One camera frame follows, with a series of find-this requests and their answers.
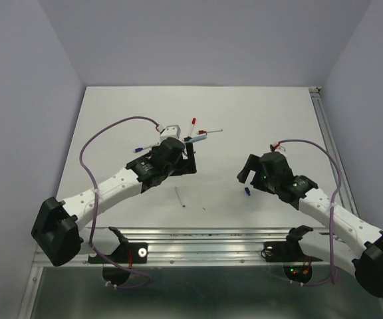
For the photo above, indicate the thin white red pen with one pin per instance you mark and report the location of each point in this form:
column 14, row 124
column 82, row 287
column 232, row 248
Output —
column 206, row 132

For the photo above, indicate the aluminium rail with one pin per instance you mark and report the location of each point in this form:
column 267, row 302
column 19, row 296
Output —
column 196, row 273
column 345, row 193

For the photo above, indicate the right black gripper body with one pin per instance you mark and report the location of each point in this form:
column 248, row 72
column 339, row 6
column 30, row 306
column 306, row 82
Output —
column 262, row 181

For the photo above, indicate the aluminium front rail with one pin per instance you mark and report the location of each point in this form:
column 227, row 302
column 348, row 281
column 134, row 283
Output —
column 196, row 273

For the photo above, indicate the white marker red cap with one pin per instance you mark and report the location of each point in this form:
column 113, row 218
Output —
column 192, row 127

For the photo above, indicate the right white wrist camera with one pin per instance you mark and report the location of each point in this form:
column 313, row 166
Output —
column 277, row 147

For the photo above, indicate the uncapped white blue marker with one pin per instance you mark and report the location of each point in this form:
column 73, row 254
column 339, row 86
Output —
column 180, row 198

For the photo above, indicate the light blue pen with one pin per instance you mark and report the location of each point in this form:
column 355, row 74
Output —
column 198, row 138

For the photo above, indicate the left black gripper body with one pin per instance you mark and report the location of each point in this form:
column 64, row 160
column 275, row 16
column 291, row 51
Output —
column 172, row 167

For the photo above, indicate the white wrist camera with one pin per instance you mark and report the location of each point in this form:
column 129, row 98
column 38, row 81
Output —
column 173, row 131
column 277, row 147

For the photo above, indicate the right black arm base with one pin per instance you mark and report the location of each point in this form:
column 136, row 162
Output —
column 289, row 251

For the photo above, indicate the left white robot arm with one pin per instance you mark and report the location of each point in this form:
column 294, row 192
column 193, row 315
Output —
column 58, row 224

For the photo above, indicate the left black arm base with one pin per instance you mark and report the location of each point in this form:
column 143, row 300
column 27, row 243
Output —
column 118, row 256

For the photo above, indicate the white marker blue cap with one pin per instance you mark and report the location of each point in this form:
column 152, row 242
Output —
column 142, row 148

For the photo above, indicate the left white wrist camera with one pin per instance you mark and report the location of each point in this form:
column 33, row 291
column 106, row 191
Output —
column 173, row 131

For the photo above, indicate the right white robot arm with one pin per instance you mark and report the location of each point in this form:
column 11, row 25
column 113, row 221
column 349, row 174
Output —
column 351, row 244

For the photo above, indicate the aluminium right side rail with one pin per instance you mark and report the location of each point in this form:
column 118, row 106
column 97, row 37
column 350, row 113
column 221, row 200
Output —
column 345, row 193

